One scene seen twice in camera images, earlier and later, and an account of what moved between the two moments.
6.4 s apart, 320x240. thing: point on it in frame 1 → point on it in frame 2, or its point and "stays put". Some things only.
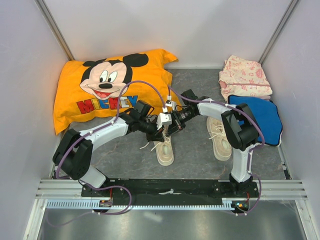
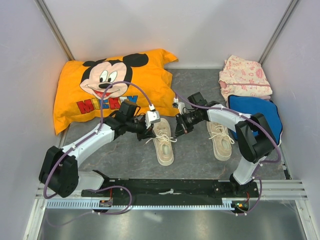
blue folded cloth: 267,113 stays put
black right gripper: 177,125 → 180,119
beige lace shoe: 164,149 stays put
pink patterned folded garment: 244,77 stays put
